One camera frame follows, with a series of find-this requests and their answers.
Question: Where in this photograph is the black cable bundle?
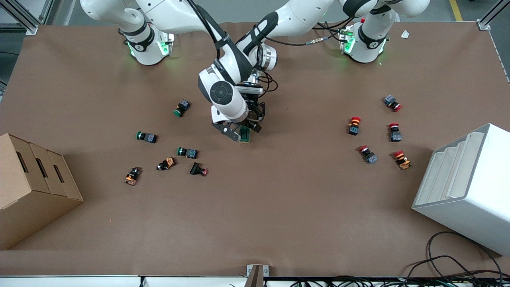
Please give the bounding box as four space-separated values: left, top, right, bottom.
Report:
289 275 510 287

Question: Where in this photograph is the grey metal bracket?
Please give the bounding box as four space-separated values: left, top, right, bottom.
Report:
246 264 269 287

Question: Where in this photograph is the black cable loop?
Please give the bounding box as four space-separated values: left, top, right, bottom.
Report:
426 231 504 281

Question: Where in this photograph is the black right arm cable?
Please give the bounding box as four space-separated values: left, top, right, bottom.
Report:
186 0 232 50

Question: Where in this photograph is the white stepped plastic bin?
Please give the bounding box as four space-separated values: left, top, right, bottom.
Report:
412 123 510 256

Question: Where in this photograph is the aluminium corner post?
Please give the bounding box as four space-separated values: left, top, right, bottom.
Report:
477 0 510 31

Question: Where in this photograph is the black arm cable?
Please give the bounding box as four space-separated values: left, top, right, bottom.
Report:
255 22 351 94
186 0 232 50

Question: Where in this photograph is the red button with orange block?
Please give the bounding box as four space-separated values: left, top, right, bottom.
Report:
347 116 362 136
393 150 412 170

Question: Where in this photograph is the black base cable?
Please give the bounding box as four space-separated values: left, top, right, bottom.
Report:
313 21 343 40

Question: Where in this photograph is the brown paper table mat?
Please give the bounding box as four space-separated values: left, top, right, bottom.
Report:
0 20 510 277

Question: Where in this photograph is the black orange selector switch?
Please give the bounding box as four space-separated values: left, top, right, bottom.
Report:
156 157 177 171
124 167 142 186

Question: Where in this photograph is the red emergency stop button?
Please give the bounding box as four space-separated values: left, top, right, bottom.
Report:
358 145 378 165
388 123 403 143
383 94 403 112

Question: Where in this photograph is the brown cardboard box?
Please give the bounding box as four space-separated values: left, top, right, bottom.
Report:
0 133 84 251

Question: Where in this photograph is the aluminium frame profile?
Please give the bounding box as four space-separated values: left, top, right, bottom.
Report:
0 0 55 35

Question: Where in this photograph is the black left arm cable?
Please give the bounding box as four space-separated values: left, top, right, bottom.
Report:
255 22 351 94

